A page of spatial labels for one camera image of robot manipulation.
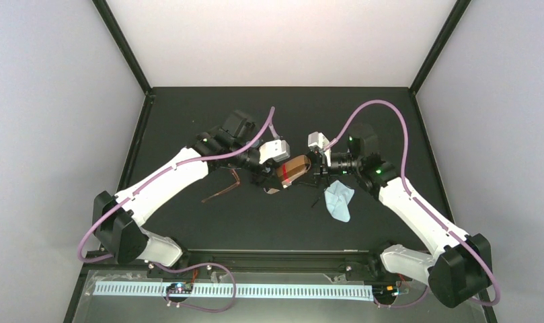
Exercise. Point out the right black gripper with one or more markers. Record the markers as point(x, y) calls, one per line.
point(322, 165)

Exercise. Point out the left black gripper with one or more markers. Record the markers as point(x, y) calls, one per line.
point(263, 179)

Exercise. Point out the brown plaid glasses case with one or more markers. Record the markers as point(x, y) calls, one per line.
point(285, 175)

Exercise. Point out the light blue cleaning cloth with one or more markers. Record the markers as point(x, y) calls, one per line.
point(337, 198)

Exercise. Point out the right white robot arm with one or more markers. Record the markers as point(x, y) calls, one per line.
point(455, 266)

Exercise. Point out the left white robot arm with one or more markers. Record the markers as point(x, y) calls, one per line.
point(118, 219)

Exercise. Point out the black sunglasses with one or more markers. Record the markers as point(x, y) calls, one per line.
point(308, 183)

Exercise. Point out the brown translucent sunglasses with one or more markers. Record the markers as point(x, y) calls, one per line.
point(237, 182)

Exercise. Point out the right small circuit board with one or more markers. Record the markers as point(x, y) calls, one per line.
point(388, 291)

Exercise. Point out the small circuit board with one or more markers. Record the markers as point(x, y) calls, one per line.
point(388, 291)
point(179, 289)

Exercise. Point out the left small circuit board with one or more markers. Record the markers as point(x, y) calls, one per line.
point(179, 289)

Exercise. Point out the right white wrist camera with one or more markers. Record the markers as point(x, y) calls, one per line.
point(317, 142)

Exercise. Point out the black front frame rail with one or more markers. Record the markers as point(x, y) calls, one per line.
point(413, 304)

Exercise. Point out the white slotted cable duct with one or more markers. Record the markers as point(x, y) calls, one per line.
point(239, 290)

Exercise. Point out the right black frame post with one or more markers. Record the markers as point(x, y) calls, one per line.
point(454, 17)

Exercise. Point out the black frame post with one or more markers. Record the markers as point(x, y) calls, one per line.
point(454, 17)
point(121, 42)

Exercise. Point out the left black frame post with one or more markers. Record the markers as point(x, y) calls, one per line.
point(121, 42)

